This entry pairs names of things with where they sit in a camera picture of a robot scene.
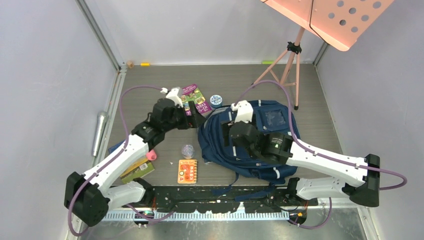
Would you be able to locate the landscape cover book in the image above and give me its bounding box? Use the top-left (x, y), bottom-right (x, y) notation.
top-left (120, 150), bottom-right (157, 184)

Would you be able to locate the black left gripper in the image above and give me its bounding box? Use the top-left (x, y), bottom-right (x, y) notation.
top-left (163, 101), bottom-right (206, 133)

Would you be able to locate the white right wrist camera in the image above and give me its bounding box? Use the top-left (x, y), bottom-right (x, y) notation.
top-left (230, 100), bottom-right (254, 123)

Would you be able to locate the orange spiral notepad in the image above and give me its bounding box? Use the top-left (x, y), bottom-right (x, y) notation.
top-left (177, 159), bottom-right (198, 185)

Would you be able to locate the purple treehouse book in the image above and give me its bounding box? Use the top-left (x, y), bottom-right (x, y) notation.
top-left (181, 84), bottom-right (212, 116)

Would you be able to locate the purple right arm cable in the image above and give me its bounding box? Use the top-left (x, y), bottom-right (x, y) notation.
top-left (231, 80), bottom-right (408, 230)

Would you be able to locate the silver metal cylinder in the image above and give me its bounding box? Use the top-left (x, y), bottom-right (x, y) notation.
top-left (91, 111), bottom-right (109, 157)

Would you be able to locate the pink music stand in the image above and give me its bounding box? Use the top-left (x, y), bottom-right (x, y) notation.
top-left (254, 0), bottom-right (394, 110)

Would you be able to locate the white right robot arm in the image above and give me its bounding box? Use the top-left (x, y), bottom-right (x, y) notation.
top-left (222, 121), bottom-right (380, 208)

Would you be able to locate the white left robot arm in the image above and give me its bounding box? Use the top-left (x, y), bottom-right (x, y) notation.
top-left (64, 98), bottom-right (206, 227)

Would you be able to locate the blue white round jar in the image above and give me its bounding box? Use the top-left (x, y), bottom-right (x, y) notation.
top-left (209, 94), bottom-right (223, 109)

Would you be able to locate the small wooden block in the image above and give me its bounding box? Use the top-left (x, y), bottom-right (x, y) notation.
top-left (126, 61), bottom-right (135, 69)

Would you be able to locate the navy blue backpack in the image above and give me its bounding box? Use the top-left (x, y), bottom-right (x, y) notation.
top-left (197, 100), bottom-right (301, 202)

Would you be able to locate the pink highlighter marker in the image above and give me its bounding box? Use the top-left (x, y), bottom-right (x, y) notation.
top-left (146, 149), bottom-right (157, 161)

